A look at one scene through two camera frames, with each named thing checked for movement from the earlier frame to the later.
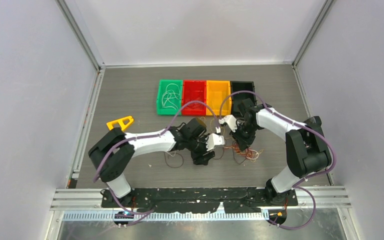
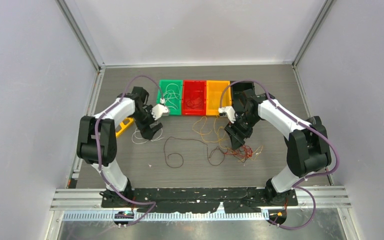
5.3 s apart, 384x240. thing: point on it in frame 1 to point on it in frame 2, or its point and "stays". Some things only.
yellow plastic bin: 216,92 stays
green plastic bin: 169,98 stays
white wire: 172,91 stays
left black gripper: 203,157 to 146,131
